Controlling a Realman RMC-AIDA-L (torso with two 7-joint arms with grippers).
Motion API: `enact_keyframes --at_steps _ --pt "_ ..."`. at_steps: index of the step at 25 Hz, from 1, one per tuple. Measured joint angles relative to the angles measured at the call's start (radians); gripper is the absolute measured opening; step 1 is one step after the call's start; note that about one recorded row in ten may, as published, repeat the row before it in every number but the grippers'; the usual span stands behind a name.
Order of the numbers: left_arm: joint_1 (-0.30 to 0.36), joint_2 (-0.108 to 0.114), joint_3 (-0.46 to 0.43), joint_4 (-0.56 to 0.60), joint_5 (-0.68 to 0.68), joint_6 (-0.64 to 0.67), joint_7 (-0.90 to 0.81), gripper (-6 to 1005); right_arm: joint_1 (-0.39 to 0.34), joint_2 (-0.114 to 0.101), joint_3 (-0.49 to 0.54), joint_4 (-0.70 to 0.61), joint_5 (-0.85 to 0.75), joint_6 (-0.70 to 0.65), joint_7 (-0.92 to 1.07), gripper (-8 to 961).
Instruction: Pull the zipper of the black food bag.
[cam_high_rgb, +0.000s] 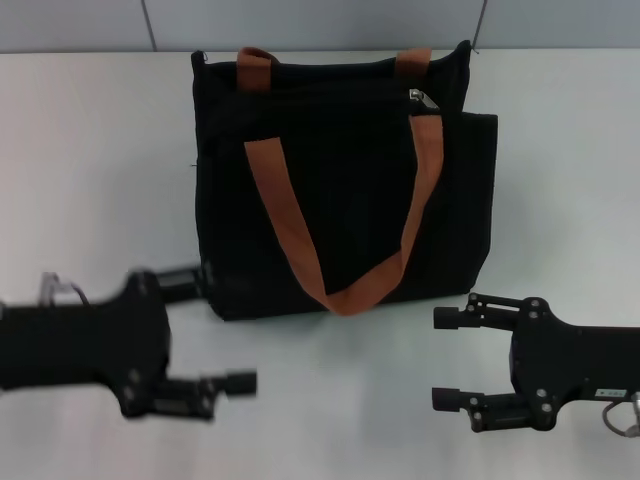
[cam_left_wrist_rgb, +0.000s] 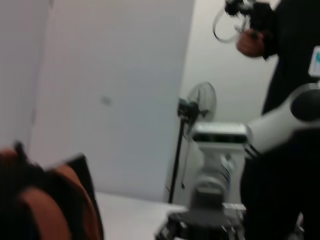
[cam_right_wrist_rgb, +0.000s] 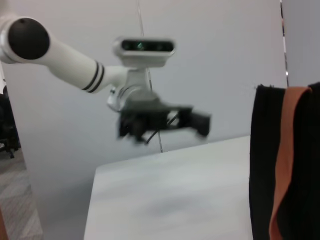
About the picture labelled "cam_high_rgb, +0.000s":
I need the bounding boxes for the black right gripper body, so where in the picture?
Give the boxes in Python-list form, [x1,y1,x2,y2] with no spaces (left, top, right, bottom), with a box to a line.
[508,297,640,434]

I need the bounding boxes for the black fabric food bag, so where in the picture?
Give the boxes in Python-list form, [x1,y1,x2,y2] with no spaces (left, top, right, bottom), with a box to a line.
[190,40,500,321]

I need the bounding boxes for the gripper connector cable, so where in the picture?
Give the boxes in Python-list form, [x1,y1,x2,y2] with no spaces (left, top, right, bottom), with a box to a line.
[39,272,89,306]
[599,392,640,439]

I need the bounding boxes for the left gripper connector cable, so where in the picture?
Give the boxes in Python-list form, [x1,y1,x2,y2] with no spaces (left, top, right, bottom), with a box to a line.
[39,272,89,306]

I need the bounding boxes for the right gripper connector cable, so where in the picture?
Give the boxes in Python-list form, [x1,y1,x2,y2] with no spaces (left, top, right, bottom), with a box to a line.
[599,392,640,439]

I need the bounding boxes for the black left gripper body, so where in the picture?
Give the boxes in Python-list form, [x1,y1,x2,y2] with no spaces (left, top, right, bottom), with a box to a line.
[0,269,174,419]

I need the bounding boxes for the silver metal zipper pull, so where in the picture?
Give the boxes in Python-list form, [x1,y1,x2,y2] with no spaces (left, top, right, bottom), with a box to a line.
[408,88,440,115]

